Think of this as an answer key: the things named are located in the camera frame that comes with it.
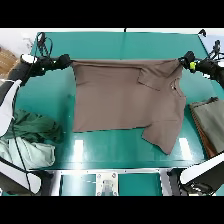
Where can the silver frame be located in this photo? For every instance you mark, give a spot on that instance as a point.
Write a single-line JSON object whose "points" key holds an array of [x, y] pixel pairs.
{"points": [[106, 181]]}

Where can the orange-brown folded garment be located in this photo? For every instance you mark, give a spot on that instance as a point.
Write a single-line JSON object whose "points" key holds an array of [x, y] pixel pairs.
{"points": [[205, 141]]}

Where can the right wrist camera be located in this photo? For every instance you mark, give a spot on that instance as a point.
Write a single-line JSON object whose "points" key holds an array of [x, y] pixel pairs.
{"points": [[216, 50]]}

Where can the white garment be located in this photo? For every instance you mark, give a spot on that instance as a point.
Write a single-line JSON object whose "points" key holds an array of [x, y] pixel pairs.
{"points": [[33, 155]]}

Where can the brown T-shirt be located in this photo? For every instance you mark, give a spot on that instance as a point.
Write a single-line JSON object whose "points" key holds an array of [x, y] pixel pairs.
{"points": [[123, 96]]}

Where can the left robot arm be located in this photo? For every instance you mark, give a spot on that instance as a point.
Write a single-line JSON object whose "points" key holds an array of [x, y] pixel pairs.
{"points": [[20, 70]]}

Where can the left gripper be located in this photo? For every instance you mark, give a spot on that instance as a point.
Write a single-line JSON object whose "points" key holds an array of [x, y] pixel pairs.
{"points": [[64, 61]]}

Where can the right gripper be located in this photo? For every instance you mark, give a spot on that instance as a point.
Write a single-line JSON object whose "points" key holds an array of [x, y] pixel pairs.
{"points": [[188, 61]]}

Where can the grey folded garment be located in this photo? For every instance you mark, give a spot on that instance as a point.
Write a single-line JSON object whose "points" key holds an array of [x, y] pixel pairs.
{"points": [[211, 121]]}

